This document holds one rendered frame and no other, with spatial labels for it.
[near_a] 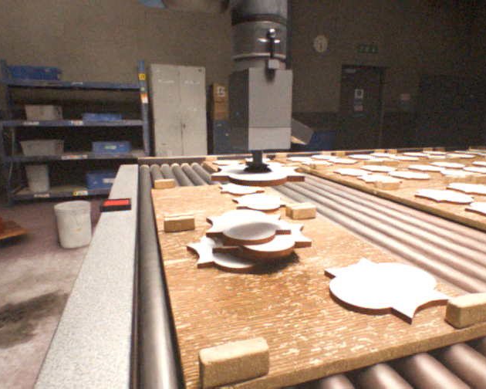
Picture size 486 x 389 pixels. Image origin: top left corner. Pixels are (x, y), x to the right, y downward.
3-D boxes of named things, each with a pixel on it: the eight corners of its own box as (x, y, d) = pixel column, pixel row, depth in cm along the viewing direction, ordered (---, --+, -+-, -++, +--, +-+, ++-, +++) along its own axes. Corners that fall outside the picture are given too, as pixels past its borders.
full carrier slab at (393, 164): (464, 187, 113) (466, 174, 112) (382, 169, 151) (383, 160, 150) (539, 181, 122) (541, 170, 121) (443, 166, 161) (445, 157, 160)
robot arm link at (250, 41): (271, 37, 50) (299, 23, 43) (271, 69, 51) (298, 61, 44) (224, 32, 48) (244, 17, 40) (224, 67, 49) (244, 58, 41)
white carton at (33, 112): (26, 121, 442) (23, 104, 437) (37, 121, 470) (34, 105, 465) (55, 121, 447) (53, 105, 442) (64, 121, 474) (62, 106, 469)
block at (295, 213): (291, 220, 71) (292, 208, 70) (288, 218, 73) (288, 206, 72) (317, 218, 73) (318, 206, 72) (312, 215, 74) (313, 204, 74)
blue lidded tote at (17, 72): (8, 81, 419) (5, 64, 415) (18, 84, 454) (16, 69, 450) (58, 82, 435) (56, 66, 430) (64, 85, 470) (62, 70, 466)
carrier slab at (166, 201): (158, 238, 65) (158, 230, 65) (150, 193, 103) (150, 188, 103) (316, 221, 75) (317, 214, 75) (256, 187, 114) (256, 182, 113)
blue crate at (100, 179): (87, 191, 469) (85, 175, 464) (86, 185, 506) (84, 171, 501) (133, 186, 497) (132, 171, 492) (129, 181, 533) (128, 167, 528)
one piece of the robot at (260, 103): (329, 42, 44) (322, 164, 48) (295, 54, 53) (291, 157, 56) (246, 34, 40) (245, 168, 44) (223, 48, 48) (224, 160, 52)
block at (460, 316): (457, 330, 35) (461, 306, 34) (442, 320, 36) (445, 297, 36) (499, 320, 36) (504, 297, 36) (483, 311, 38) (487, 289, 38)
